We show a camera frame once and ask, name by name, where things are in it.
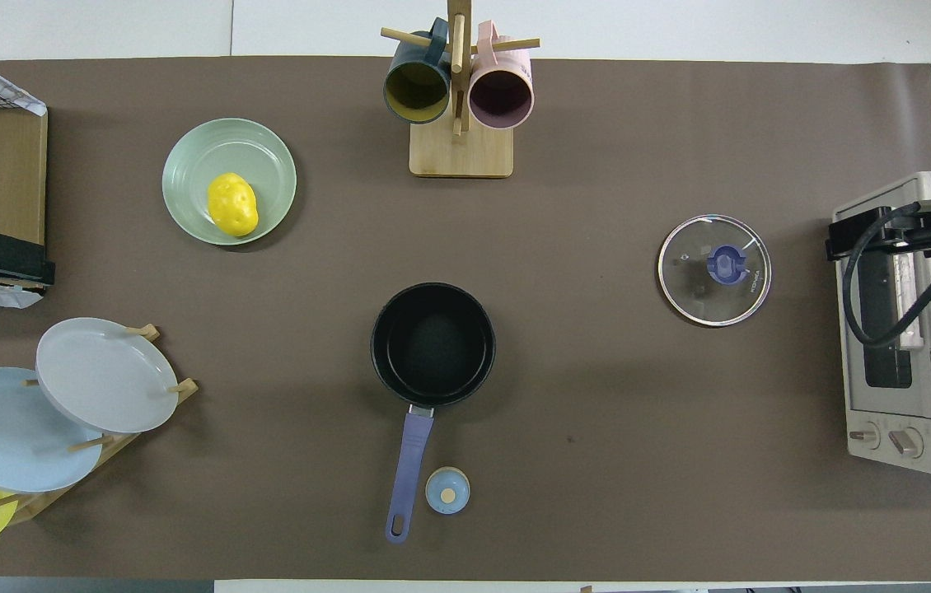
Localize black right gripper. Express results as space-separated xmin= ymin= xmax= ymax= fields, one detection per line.
xmin=826 ymin=200 xmax=931 ymax=262

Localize glass lid blue knob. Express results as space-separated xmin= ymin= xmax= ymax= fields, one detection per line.
xmin=657 ymin=214 xmax=773 ymax=328

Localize yellow potato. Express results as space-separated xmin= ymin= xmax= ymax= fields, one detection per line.
xmin=208 ymin=172 xmax=259 ymax=237

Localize grey plate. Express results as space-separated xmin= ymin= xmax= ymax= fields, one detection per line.
xmin=35 ymin=318 xmax=180 ymax=435

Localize wooden plate rack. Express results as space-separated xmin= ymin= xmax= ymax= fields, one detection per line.
xmin=0 ymin=324 xmax=199 ymax=525

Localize pale green plate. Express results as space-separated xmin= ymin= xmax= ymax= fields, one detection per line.
xmin=162 ymin=118 xmax=297 ymax=246

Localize brown table mat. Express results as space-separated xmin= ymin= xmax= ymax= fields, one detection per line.
xmin=0 ymin=56 xmax=931 ymax=581

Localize pink ribbed mug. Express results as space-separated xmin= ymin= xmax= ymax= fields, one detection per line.
xmin=468 ymin=21 xmax=535 ymax=130

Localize wooden mug tree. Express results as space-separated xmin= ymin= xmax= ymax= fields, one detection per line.
xmin=381 ymin=0 xmax=541 ymax=179

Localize dark teal mug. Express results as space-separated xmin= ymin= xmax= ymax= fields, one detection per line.
xmin=383 ymin=18 xmax=453 ymax=125

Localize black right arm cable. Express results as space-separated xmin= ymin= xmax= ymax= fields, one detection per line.
xmin=842 ymin=200 xmax=931 ymax=362

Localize black pot purple handle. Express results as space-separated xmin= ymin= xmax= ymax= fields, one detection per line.
xmin=371 ymin=282 xmax=497 ymax=544

